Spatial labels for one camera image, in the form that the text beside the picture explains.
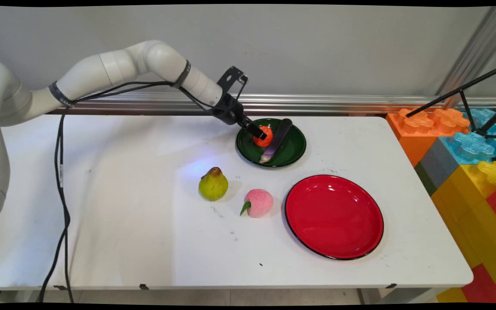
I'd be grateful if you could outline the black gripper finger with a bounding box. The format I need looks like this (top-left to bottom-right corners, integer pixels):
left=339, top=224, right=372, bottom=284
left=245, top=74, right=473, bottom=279
left=240, top=117, right=268, bottom=141

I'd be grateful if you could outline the orange toy fruit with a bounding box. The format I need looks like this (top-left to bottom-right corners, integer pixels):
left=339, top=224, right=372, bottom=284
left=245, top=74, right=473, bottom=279
left=253, top=125, right=274, bottom=148

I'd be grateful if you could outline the purple toy eggplant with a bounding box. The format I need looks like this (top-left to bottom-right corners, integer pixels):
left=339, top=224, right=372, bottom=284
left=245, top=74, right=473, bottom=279
left=260, top=118, right=294, bottom=164

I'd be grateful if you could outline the pink toy peach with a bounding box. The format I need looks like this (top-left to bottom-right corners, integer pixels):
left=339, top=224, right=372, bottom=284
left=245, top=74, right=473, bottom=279
left=240, top=189, right=274, bottom=218

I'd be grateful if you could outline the red plate black rim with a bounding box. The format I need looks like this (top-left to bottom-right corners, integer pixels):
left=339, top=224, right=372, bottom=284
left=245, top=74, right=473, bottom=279
left=285, top=174, right=384, bottom=260

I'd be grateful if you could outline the black tripod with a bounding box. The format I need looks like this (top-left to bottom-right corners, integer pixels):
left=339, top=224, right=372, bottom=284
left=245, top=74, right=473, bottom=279
left=405, top=62, right=496, bottom=140

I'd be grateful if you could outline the dark green building block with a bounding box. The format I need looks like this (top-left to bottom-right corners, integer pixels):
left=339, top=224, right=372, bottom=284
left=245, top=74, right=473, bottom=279
left=414, top=162, right=437, bottom=197

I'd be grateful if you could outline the dark green plate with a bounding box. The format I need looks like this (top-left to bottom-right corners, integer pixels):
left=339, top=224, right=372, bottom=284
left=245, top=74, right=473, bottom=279
left=236, top=118, right=307, bottom=168

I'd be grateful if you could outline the black cable with connector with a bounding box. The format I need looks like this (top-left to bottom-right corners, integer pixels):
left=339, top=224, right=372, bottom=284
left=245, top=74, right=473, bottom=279
left=54, top=80, right=231, bottom=303

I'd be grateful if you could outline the horizontal aluminium rail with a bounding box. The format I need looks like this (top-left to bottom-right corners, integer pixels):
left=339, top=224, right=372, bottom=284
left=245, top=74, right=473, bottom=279
left=46, top=91, right=496, bottom=116

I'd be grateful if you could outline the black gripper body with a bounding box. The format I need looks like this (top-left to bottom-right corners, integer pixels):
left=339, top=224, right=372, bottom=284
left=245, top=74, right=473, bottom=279
left=211, top=92, right=246, bottom=126

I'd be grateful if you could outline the yellow giant building block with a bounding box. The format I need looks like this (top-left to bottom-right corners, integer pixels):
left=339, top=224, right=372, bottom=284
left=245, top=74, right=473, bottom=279
left=431, top=161, right=496, bottom=302

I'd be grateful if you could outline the green toy pear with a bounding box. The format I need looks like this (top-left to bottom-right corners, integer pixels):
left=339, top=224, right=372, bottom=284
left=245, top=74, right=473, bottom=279
left=199, top=167, right=229, bottom=202

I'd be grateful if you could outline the slanted aluminium post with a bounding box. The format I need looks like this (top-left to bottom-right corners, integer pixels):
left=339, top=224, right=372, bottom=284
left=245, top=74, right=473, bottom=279
left=435, top=6, right=496, bottom=108

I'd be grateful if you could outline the orange giant building block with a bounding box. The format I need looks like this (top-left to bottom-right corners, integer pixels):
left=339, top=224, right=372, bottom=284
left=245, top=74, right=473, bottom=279
left=386, top=108, right=471, bottom=168

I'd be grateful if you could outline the plain black cable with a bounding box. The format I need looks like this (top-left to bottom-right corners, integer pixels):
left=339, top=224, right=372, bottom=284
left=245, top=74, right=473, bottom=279
left=38, top=84, right=227, bottom=303

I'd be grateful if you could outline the blue giant building block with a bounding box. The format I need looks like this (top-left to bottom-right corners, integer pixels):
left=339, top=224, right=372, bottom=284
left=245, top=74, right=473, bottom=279
left=440, top=108, right=496, bottom=166

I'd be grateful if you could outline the grey giant building block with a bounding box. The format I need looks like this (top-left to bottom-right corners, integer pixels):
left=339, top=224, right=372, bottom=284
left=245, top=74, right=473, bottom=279
left=419, top=138, right=460, bottom=191

